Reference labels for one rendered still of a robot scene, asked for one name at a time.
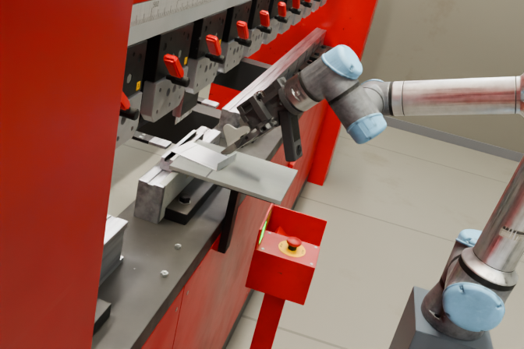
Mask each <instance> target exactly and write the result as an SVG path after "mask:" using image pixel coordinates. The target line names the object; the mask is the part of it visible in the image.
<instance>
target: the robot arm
mask: <svg viewBox="0 0 524 349"><path fill-rule="evenodd" d="M362 71H363V67H362V65H361V63H360V62H359V58H358V57H357V55H356V53H355V52H354V51H353V50H352V49H351V48H349V47H348V46H346V45H343V44H341V45H337V46H336V47H334V48H332V49H331V50H330V51H328V52H326V53H324V54H322V55H321V57H319V58H318V59H317V60H316V61H314V62H313V63H311V64H310V65H308V66H307V67H306V68H304V69H303V70H302V71H300V72H298V73H297V74H295V75H294V76H293V77H292V78H290V79H288V80H287V81H286V79H285V77H282V78H280V79H276V80H275V81H274V82H273V83H272V84H271V85H270V86H269V87H267V88H266V89H264V90H259V91H257V92H256V94H255V93H254V94H253V96H252V97H249V98H248V99H247V100H245V101H244V102H242V103H241V104H240V105H239V106H238V107H236V108H237V110H238V111H239V113H240V117H241V118H240V120H239V124H240V127H239V128H235V127H233V126H232V125H230V124H227V125H224V127H223V133H224V135H225V139H226V142H227V145H228V147H227V148H225V149H224V150H223V151H221V154H231V153H233V152H234V151H236V150H237V149H239V148H240V147H244V146H246V145H248V144H249V143H251V142H253V141H254V140H255V139H257V138H259V137H261V136H263V135H265V134H266V133H268V132H270V131H271V130H273V129H275V128H277V127H278V126H281V134H282V139H283V145H284V151H285V160H286V161H288V162H294V161H296V160H298V159H299V158H300V157H301V156H302V155H303V151H302V144H301V139H300V132H299V121H298V115H299V114H301V113H302V112H304V111H307V110H309V109H310V108H312V107H313V106H314V105H316V104H318V103H319V102H321V101H322V100H323V99H326V101H327V102H328V103H329V105H330V106H331V108H332V110H333V111H334V113H335V114H336V115H337V117H338V119H339V120H340V122H341V123H342V124H343V126H344V127H345V129H346V132H347V133H348V134H349V135H350V136H351V137H352V138H353V140H354V141H355V142H356V143H357V144H363V143H366V142H368V141H370V140H372V139H373V138H374V137H376V136H378V135H379V134H380V133H382V132H383V131H384V130H385V129H386V127H387V123H386V121H385V120H384V118H383V116H413V115H500V114H520V115H521V116H522V117H524V73H523V74H522V75H520V76H508V77H489V78H471V79H434V80H415V81H396V82H384V81H382V80H380V79H370V80H367V81H366V82H364V83H362V84H360V83H359V80H358V79H357V78H358V77H359V76H360V75H361V74H362ZM241 136H243V137H242V138H240V137H241ZM455 240H456V242H455V244H454V247H453V249H452V251H451V254H450V256H449V258H448V261H447V263H446V266H445V268H444V271H443V273H442V275H441V279H440V280H439V281H438V282H437V283H436V284H435V285H434V287H433V288H432V289H431V290H430V291H429V292H428V293H427V294H426V295H425V297H424V298H423V301H422V304H421V307H420V308H421V312H422V314H423V317H424V318H425V319H426V321H427V322H428V323H429V324H430V325H431V326H432V327H434V328H435V329H436V330H438V331H440V332H441V333H443V334H445V335H447V336H449V337H452V338H455V339H458V340H467V341H470V340H477V339H479V338H481V337H482V335H483V333H484V331H488V330H492V329H493V328H495V327H496V326H498V325H499V324H500V322H501V320H502V319H503V316H504V314H505V302H506V301H507V299H508V297H509V295H510V294H511V292H512V290H513V289H514V287H515V285H516V284H517V282H518V280H519V278H518V274H517V273H516V271H515V268H516V267H517V265H518V264H519V261H520V260H521V258H522V257H523V255H524V155H523V157H522V159H521V160H520V162H519V165H518V167H517V168H516V169H515V172H514V174H513V175H512V177H511V179H510V181H509V183H508V185H507V187H506V188H505V190H504V192H503V194H502V196H501V198H500V199H499V201H498V203H497V205H496V206H495V208H494V211H493V213H492V214H491V215H490V218H489V220H488V222H487V224H486V225H485V227H484V229H483V231H478V230H474V229H465V230H462V231H461V232H460V233H459V235H458V237H457V238H456V239H455Z"/></svg>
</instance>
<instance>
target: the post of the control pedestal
mask: <svg viewBox="0 0 524 349"><path fill-rule="evenodd" d="M284 304H285V299H282V298H278V297H275V296H273V295H270V294H265V293H264V298H263V301H262V305H261V307H260V313H259V316H258V319H257V324H256V328H255V330H254V334H253V339H252V342H251V345H250V349H271V348H272V345H273V343H274V338H275V335H276V332H277V329H278V324H279V321H280V318H281V314H282V310H283V308H284Z"/></svg>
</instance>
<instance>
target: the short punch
mask: <svg viewBox="0 0 524 349"><path fill-rule="evenodd" d="M198 95H199V92H198V93H196V94H192V93H188V92H184V95H183V97H182V100H181V102H180V104H179V106H178V107H176V108H174V109H173V111H172V115H173V116H175V125H176V124H177V123H178V122H180V121H181V120H183V119H184V118H185V117H186V116H187V115H189V114H190V113H191V112H192V109H193V107H194V106H196V105H197V99H198Z"/></svg>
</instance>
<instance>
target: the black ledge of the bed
mask: <svg viewBox="0 0 524 349"><path fill-rule="evenodd" d="M282 144H283V139H282V134H281V126H278V127H277V128H275V129H273V130H271V131H270V132H268V133H266V134H265V135H263V136H261V137H259V138H257V139H256V140H255V142H254V143H249V144H248V145H246V146H244V147H240V148H239V149H237V150H236V151H237V152H240V153H244V154H247V155H250V156H253V157H257V158H260V159H262V160H267V161H271V159H272V158H273V156H274V155H275V154H276V152H277V151H278V149H279V147H280V146H281V145H282ZM230 191H231V190H230V189H226V188H223V187H221V186H218V187H217V188H216V189H215V190H214V191H213V192H212V193H211V194H210V196H209V197H208V198H207V199H206V201H205V202H204V203H203V204H202V206H201V207H200V208H199V209H198V211H197V212H195V214H194V215H193V216H192V217H191V219H190V220H189V221H188V222H187V224H186V225H183V224H179V223H176V222H174V221H171V220H167V219H165V218H162V219H161V221H160V222H159V223H158V224H155V223H152V222H150V221H148V220H144V219H141V218H139V217H135V216H133V214H134V208H135V202H136V200H134V201H133V202H132V203H131V204H130V205H129V206H127V207H126V208H125V209H124V210H123V211H122V212H121V213H120V214H119V215H118V216H117V217H116V218H120V219H123V220H127V221H128V227H127V228H126V229H125V230H124V235H123V241H122V251H121V256H123V261H122V262H121V263H120V265H119V266H118V267H117V268H116V269H115V270H114V271H113V272H112V273H111V274H110V276H109V277H108V278H107V279H106V280H105V281H104V282H103V283H102V284H101V285H100V287H99V288H98V293H97V298H99V299H101V300H104V301H107V302H110V303H111V304H112V306H111V311H110V316H109V317H108V319H107V320H106V321H105V322H104V324H103V325H102V326H101V328H100V329H99V330H98V331H97V332H96V333H95V334H94V335H93V338H92V344H91V349H141V347H142V346H143V345H144V343H145V342H146V341H147V339H148V337H149V336H150V335H151V333H152V332H153V330H154V329H155V327H156V326H157V324H158V323H159V322H160V320H161V319H162V317H163V316H164V314H165V313H166V312H167V310H168V308H169V307H170V306H171V304H172V303H173V301H174V300H175V298H176V297H177V296H178V294H179V292H180V291H181V290H182V288H183V287H184V285H185V284H186V282H187V281H188V279H189V278H190V277H191V275H192V274H193V272H194V271H195V269H196V268H197V267H198V265H199V264H200V262H201V261H202V259H203V258H204V257H205V255H206V254H207V252H208V250H209V249H210V248H211V246H212V245H213V244H214V242H215V240H216V239H217V238H218V236H219V234H220V233H221V231H222V227H223V223H224V219H225V213H226V209H227V205H228V198H229V195H230ZM175 244H180V245H181V249H175ZM162 270H166V271H167V272H168V276H167V277H163V276H162V275H161V271H162Z"/></svg>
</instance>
